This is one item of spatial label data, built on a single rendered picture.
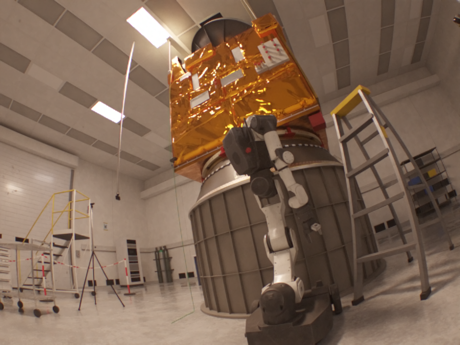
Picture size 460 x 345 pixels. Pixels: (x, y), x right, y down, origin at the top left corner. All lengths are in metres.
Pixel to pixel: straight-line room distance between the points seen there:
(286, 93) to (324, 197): 1.21
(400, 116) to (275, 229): 8.02
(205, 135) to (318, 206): 1.59
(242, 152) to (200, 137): 1.43
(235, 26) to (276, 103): 2.03
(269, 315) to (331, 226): 1.15
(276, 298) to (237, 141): 0.95
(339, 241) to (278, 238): 0.75
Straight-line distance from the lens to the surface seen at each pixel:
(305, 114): 2.39
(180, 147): 2.93
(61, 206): 8.88
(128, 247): 9.18
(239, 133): 1.45
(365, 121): 1.74
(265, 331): 1.04
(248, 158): 1.39
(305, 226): 1.33
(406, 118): 9.05
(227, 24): 4.16
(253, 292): 1.92
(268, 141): 1.34
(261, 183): 1.29
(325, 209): 1.97
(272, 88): 2.63
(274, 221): 1.43
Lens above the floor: 0.51
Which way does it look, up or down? 23 degrees up
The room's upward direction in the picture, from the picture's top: 12 degrees counter-clockwise
